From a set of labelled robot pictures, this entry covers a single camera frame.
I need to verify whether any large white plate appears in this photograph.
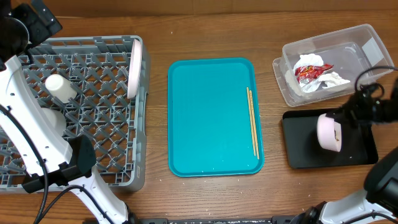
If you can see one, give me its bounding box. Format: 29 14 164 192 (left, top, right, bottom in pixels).
127 39 142 99

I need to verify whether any small pink plate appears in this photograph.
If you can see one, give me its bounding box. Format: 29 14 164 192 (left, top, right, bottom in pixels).
317 113 342 152

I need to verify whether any white napkin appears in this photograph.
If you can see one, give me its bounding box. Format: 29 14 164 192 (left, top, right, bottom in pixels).
293 54 324 71
300 72 350 93

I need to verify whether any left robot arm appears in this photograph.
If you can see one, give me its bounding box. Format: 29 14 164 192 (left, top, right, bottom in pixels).
1 1 138 223

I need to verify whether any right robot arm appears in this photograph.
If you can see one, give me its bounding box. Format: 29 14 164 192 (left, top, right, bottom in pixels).
285 83 397 223

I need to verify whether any clear plastic waste bin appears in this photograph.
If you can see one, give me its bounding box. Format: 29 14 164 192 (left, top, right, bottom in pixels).
272 24 394 107

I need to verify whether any teal serving tray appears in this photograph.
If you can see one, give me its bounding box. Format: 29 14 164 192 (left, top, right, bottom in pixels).
167 57 265 177

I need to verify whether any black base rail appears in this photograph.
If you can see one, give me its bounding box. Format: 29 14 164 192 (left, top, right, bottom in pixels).
138 215 300 224

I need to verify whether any black rectangular tray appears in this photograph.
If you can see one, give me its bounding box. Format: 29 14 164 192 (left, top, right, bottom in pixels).
282 108 379 169

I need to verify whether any grey dishwasher rack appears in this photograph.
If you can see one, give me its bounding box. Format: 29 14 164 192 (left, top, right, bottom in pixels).
1 35 150 192

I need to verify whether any red snack wrapper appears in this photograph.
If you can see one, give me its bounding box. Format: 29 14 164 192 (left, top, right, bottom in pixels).
295 63 334 85

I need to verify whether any white cup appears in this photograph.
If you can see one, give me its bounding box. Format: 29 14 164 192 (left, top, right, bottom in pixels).
45 74 77 103

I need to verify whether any grey-white bowl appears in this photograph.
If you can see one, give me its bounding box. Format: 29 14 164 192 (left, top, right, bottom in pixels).
42 108 67 136

